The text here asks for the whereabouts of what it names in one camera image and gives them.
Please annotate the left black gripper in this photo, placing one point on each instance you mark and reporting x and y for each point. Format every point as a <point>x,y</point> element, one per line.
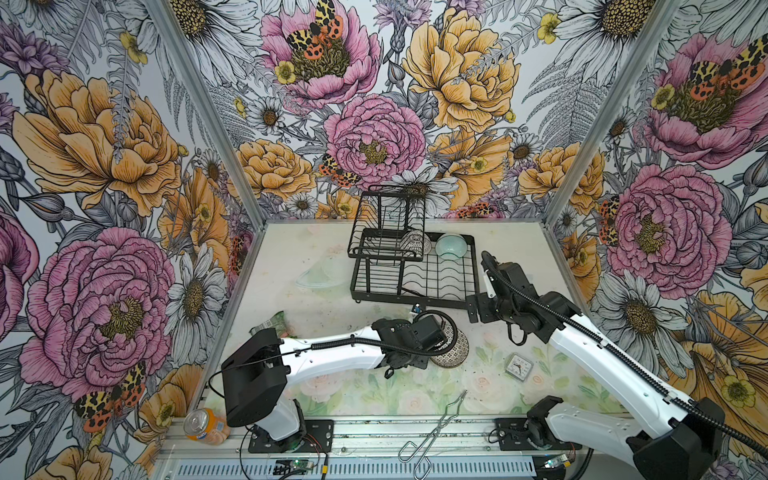
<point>423,353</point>

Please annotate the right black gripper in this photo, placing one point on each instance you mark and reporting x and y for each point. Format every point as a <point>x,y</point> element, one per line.
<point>484,307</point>

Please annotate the mint green bowl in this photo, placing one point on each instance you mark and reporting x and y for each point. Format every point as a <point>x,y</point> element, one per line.
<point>451,246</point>

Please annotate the white lattice pattern bowl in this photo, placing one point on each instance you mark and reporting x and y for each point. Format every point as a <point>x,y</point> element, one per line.
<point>415,244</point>

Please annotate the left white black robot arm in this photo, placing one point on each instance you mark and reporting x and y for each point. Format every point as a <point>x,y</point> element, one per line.
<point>256,375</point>

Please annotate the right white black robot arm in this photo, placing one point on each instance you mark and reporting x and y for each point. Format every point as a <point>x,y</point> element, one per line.
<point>668,435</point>

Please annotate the brown dotted pattern bowl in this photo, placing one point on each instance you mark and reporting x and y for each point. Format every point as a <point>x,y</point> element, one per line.
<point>459,352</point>

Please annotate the green snack packet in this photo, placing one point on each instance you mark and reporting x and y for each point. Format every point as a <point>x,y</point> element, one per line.
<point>277,322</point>

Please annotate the right green circuit board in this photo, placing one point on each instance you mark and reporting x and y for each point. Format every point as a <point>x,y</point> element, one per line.
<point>558,461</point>

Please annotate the green circuit board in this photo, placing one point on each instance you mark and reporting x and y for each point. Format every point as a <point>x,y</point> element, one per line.
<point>287,468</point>
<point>558,461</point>

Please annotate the left green circuit board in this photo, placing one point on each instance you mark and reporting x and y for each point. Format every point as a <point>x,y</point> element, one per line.
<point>287,468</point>

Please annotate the orange soda can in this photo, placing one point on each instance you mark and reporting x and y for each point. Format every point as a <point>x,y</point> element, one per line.
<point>204,426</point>

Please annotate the black wire dish rack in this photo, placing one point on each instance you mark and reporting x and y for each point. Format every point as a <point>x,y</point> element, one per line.
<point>381,272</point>

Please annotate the metal wire tongs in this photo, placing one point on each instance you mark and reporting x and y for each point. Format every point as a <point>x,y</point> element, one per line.
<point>417,454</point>

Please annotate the aluminium front rail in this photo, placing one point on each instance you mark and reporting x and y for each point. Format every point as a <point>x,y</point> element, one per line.
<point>388,447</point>

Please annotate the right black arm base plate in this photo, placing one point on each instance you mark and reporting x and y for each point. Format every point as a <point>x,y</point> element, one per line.
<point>510,433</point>

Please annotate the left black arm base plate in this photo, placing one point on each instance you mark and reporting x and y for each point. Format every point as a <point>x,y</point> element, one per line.
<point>317,438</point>

